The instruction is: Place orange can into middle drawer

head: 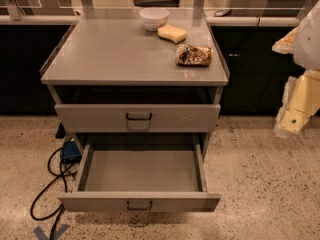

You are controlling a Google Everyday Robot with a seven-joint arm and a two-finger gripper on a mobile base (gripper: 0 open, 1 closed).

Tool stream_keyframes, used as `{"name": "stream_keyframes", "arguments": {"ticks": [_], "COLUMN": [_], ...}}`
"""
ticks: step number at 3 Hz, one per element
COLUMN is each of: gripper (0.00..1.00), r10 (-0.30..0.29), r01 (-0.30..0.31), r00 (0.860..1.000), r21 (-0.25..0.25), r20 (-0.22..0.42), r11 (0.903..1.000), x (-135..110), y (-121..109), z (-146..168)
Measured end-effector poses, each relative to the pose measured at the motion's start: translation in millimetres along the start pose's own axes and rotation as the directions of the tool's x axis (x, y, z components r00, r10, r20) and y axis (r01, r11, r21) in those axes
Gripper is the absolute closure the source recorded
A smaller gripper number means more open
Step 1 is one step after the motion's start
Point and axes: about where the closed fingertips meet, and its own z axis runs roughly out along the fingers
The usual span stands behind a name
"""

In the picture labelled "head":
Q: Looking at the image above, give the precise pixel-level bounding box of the closed upper grey drawer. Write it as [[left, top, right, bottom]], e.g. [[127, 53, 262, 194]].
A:
[[55, 104, 220, 133]]

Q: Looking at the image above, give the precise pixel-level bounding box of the grey drawer cabinet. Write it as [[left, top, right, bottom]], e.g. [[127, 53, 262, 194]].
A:
[[41, 8, 229, 148]]

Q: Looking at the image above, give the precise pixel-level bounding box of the black floor cable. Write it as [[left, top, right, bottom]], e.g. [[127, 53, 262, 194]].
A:
[[29, 146, 79, 240]]

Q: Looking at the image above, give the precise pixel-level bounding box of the yellow sponge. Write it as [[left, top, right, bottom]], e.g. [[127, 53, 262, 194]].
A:
[[157, 24, 187, 44]]

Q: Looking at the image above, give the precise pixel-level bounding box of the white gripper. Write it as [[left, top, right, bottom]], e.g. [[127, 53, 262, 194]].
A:
[[272, 1, 320, 138]]

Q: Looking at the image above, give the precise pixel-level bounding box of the white bowl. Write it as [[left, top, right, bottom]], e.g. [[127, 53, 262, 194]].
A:
[[139, 7, 169, 31]]

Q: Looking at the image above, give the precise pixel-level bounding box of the open grey drawer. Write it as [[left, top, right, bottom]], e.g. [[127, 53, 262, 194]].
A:
[[59, 144, 220, 212]]

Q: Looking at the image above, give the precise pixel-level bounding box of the blue power box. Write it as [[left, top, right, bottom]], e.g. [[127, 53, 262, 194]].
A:
[[61, 140, 82, 163]]

